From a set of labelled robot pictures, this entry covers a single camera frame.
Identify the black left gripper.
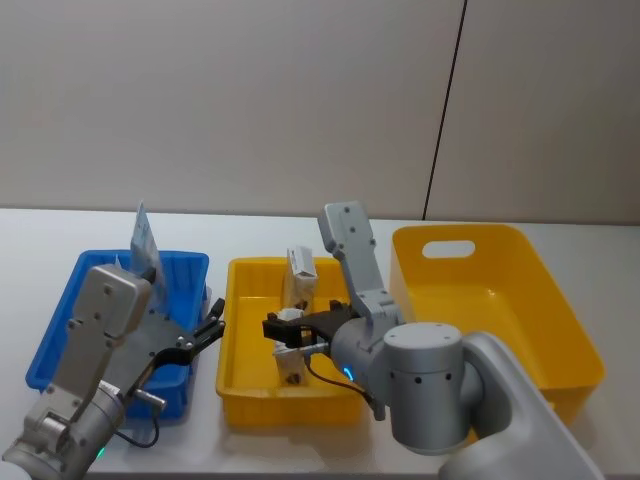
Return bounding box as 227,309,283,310
106,266,227,397

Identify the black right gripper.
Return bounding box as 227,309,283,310
262,298,362,352

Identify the clear bag with blue label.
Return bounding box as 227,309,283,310
129,199,171,321

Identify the shallow yellow plastic tray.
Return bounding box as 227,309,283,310
215,256,367,429

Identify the blue plastic bin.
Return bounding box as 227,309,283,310
24,249,213,427

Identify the thin dark right gripper cable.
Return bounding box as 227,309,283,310
301,339,387,422

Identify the thin dark gripper cable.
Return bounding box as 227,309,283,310
301,339,387,422
119,360,169,449

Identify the thin dark left gripper cable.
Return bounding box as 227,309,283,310
119,360,169,449

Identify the deep yellow tub with handle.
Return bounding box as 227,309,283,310
389,223,607,427

